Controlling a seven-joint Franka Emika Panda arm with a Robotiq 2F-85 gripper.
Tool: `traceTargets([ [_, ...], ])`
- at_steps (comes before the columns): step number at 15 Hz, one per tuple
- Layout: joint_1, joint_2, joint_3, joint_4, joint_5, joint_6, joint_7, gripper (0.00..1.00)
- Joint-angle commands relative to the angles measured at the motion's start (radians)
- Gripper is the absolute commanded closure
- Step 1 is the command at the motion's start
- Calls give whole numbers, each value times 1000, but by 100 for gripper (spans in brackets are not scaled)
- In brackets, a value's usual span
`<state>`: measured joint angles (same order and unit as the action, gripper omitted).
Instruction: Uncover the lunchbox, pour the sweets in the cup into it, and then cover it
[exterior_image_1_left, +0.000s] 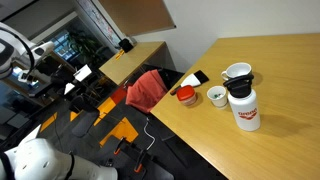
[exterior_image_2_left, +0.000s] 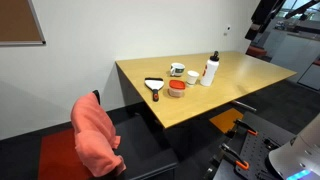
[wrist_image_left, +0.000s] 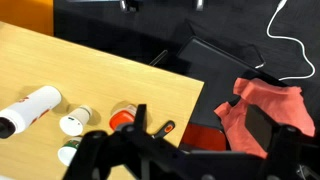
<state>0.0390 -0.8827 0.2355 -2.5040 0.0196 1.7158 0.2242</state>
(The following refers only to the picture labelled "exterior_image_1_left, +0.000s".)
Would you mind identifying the red lunchbox lid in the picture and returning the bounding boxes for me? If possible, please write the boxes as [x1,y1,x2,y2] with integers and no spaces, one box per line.
[176,85,195,101]

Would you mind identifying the clear plastic lunchbox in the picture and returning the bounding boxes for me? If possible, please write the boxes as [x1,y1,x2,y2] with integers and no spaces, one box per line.
[180,94,197,106]

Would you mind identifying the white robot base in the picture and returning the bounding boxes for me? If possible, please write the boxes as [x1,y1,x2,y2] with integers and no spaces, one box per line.
[0,138,118,180]

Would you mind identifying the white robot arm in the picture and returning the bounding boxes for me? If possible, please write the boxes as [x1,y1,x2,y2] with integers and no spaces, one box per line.
[0,23,55,83]

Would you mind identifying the salmon pink towel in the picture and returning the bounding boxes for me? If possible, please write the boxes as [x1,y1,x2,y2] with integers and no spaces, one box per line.
[126,70,168,113]

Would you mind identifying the wooden side desk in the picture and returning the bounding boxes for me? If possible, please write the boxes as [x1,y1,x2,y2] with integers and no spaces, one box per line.
[99,41,165,85]

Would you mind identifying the black object on side desk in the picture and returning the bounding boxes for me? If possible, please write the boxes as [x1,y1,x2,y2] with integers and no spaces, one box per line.
[119,38,133,53]

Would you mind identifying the brown cork board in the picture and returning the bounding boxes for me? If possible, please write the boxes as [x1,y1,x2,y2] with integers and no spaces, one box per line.
[98,0,176,36]

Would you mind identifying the white water bottle black cap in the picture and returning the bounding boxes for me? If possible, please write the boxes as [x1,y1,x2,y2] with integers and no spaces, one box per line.
[223,75,260,131]

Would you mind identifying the white cable on floor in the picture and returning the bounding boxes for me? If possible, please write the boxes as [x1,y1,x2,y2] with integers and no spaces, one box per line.
[143,117,157,152]

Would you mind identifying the white scraper black red handle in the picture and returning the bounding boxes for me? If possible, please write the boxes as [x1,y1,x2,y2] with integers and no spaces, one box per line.
[170,70,209,95]

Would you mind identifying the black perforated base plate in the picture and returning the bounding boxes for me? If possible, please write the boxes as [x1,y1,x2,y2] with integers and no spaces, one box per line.
[95,138,174,180]

